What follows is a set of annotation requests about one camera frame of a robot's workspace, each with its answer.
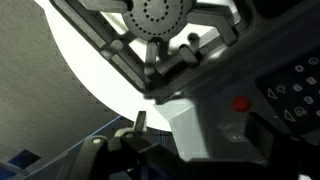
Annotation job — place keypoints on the black stove keypad panel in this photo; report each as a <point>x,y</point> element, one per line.
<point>300,93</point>

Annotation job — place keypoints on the round white table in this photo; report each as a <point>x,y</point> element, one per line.
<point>86,66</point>

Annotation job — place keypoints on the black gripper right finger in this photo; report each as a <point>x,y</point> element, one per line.
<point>290,156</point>

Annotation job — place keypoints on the small orange button below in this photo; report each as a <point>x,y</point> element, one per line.
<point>240,103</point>

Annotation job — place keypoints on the black burner grate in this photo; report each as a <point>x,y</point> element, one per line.
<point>156,16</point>

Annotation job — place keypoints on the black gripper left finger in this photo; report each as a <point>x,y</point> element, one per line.
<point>110,153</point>

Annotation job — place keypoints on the silver toy stove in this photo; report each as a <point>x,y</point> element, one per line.
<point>213,133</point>

